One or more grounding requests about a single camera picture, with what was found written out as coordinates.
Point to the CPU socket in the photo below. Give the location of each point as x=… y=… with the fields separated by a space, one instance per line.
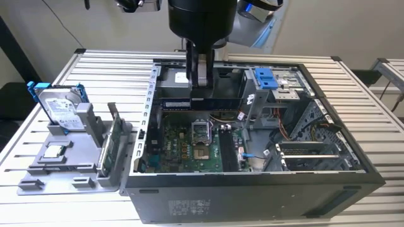
x=201 y=153

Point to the metal disk bay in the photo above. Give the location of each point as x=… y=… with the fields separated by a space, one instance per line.
x=310 y=156

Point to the green motherboard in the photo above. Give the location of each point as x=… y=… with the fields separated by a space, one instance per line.
x=172 y=156

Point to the blue video port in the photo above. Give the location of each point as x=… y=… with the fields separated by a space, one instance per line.
x=152 y=159

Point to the grey parts rack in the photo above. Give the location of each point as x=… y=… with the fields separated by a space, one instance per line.
x=82 y=156

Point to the black power connector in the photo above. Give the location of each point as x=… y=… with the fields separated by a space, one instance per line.
x=329 y=126

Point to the silver CPU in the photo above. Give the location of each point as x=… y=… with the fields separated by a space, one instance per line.
x=53 y=151

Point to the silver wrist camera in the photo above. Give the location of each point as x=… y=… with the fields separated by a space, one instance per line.
x=148 y=6
x=257 y=14

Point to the dark bulky object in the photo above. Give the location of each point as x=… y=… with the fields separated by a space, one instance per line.
x=14 y=101

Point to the hard disk in blue carrier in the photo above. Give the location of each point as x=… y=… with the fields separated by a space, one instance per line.
x=60 y=106

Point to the metal drive cage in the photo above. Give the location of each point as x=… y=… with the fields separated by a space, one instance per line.
x=285 y=94

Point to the blue plastic drive latch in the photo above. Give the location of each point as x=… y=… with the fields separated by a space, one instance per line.
x=264 y=78

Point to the small black hanging object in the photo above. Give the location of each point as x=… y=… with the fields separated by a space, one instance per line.
x=86 y=4

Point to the green graphics card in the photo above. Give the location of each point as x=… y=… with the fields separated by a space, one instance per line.
x=112 y=151

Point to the black slanted beam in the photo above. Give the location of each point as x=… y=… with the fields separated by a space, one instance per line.
x=18 y=47

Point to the black RAM slot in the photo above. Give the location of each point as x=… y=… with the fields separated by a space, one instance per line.
x=226 y=151
x=222 y=151

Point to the black box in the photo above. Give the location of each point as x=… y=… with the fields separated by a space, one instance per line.
x=365 y=76

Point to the black table corner cap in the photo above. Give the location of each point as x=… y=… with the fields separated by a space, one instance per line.
x=78 y=50
x=336 y=58

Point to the grey power supply unit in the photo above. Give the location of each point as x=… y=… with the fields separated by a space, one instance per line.
x=172 y=91

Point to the black open PC case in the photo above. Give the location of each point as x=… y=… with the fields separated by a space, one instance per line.
x=220 y=201

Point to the RAM stick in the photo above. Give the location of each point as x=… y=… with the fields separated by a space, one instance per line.
x=176 y=104
x=62 y=168

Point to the aluminium slat side table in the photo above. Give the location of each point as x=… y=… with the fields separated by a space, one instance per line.
x=390 y=71

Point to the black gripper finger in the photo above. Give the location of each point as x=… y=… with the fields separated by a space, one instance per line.
x=201 y=92

